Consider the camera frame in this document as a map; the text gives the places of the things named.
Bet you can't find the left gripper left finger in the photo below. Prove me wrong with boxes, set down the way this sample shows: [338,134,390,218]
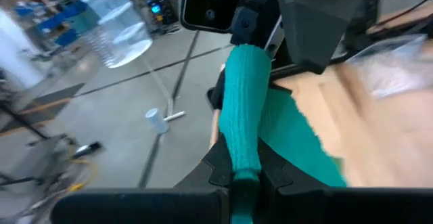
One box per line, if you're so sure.
[172,133,235,191]

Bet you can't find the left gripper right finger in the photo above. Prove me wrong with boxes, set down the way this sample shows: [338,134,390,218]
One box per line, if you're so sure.
[258,139,327,191]

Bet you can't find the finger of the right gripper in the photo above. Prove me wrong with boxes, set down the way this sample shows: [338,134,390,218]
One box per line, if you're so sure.
[232,0,281,46]

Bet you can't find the teal elastic bandage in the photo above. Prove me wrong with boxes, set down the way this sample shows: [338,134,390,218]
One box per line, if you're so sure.
[218,43,348,224]

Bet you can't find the white lamp stand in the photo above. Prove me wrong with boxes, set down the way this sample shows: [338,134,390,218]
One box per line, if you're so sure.
[138,56,187,123]

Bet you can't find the translucent white plastic cup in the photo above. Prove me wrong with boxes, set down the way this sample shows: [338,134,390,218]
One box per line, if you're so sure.
[145,108,170,135]

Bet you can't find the clear plastic bag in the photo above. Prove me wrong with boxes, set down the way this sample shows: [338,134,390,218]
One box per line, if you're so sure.
[344,33,433,99]

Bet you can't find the black plug block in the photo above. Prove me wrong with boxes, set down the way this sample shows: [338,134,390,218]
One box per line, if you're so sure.
[72,141,103,160]

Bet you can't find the white translucent lampshade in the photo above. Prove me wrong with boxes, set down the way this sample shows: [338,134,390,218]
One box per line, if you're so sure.
[66,0,154,70]

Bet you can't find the dark grey floor mat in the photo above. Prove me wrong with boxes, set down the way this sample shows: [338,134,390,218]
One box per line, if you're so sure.
[0,83,85,133]

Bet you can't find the blue storage bins shelf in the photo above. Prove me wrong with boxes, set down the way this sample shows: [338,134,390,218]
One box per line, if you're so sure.
[13,0,91,47]

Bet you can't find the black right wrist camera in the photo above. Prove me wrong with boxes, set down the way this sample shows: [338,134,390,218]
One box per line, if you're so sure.
[178,0,246,35]

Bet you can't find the yellow cable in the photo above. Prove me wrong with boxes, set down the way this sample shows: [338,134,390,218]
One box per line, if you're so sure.
[66,158,99,194]

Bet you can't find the black cable tangle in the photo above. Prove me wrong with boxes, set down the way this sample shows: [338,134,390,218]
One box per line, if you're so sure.
[0,132,102,224]

